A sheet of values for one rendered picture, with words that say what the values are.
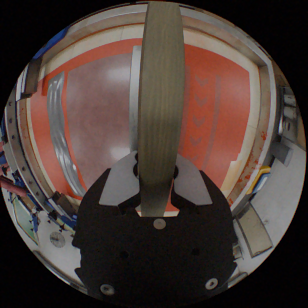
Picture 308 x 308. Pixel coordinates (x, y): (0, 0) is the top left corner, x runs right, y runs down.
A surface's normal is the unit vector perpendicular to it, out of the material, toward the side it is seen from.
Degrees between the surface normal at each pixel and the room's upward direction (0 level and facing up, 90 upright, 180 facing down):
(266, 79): 90
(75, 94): 0
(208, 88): 0
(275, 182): 90
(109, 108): 0
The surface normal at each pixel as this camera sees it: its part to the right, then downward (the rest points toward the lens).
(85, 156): -0.01, 0.44
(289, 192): -1.00, -0.04
